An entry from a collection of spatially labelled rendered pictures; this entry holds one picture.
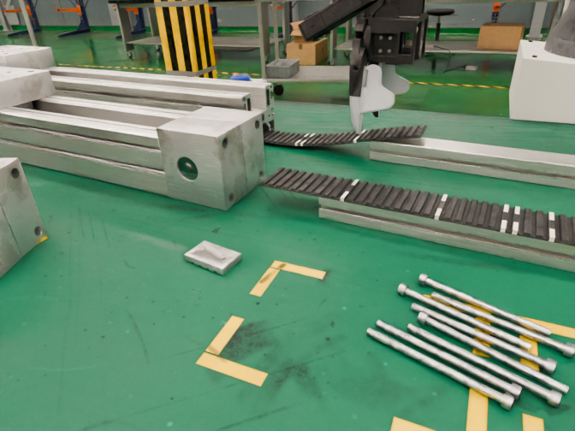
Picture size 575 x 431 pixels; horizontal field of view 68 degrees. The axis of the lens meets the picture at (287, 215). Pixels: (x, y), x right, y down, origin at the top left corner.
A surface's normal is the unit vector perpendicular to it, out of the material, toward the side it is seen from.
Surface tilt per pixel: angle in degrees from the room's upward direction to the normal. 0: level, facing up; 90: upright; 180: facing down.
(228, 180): 90
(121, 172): 90
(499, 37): 89
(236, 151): 90
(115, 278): 0
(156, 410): 0
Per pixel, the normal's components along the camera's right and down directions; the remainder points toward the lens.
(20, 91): 0.89, 0.19
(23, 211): 0.99, 0.02
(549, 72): -0.40, 0.47
